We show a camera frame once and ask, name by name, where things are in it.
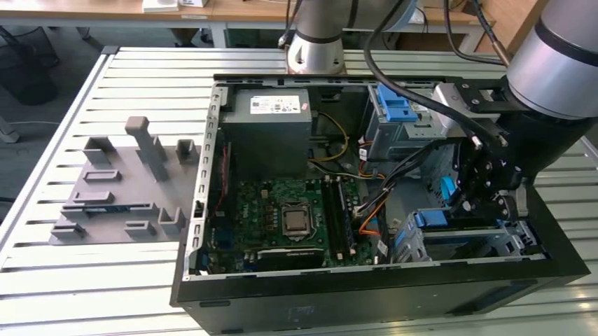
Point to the black mesh wastebasket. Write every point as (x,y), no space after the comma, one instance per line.
(29,63)

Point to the white box with print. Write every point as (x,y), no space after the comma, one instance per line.
(192,3)

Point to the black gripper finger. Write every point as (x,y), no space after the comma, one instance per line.
(509,206)
(477,175)

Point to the grey parts rack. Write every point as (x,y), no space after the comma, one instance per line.
(122,196)

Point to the metal disk bay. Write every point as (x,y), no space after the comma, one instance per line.
(406,241)

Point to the hard disk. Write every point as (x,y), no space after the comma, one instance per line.
(435,218)

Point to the black RAM slot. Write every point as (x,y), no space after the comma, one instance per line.
(340,210)
(332,217)

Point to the blue plastic drive latch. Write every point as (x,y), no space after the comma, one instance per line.
(393,108)

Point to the silver CPU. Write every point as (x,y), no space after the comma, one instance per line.
(297,221)

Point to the plain white box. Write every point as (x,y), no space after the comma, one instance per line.
(161,6)

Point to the metal optical drive cage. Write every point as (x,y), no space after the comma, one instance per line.
(388,140)

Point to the white stand foot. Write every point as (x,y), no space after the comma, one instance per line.
(9,134)

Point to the long wooden desk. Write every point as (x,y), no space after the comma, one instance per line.
(117,14)

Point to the green motherboard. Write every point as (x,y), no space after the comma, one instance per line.
(254,210)

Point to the wooden cabinet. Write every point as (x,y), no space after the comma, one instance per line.
(519,14)

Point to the black graphics card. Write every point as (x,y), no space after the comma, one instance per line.
(290,259)

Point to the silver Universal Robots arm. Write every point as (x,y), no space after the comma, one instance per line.
(556,70)

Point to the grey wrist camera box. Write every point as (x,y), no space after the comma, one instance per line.
(449,101)

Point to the grey power supply unit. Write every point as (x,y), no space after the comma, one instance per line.
(266,147)

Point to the black open PC case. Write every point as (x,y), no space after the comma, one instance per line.
(328,301)

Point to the dark brown box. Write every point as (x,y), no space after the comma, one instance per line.
(468,8)

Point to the RAM stick with blue label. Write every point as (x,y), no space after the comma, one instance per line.
(113,210)

